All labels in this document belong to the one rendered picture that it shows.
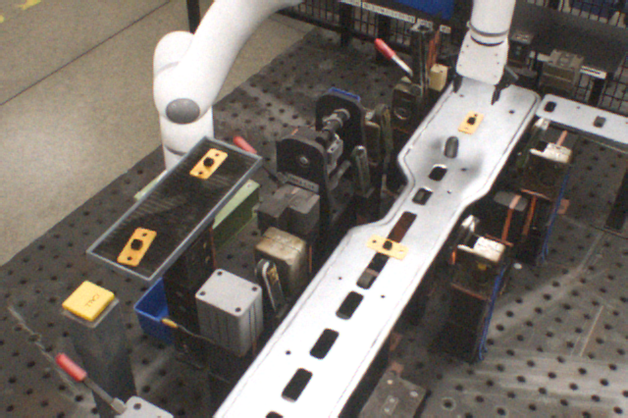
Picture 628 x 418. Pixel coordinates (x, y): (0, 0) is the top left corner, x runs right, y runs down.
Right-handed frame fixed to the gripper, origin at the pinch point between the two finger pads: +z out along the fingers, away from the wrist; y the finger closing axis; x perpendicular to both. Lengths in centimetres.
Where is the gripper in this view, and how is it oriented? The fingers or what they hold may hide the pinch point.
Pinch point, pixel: (476, 92)
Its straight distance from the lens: 197.5
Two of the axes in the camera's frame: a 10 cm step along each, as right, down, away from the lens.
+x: 4.8, -6.1, 6.3
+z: -0.3, 7.1, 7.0
